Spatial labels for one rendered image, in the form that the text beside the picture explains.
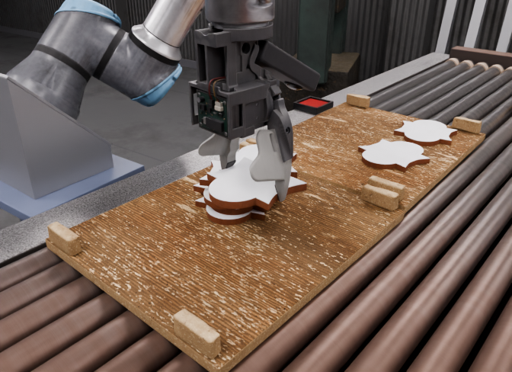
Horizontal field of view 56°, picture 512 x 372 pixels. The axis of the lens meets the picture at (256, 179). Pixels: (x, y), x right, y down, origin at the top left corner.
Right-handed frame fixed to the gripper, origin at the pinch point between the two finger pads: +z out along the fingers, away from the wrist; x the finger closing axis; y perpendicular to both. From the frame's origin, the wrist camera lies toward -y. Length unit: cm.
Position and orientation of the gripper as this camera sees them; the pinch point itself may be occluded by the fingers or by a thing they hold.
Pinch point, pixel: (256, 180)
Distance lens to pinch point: 63.3
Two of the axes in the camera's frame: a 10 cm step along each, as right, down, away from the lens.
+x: 6.9, 3.2, -6.5
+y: -7.2, 3.2, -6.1
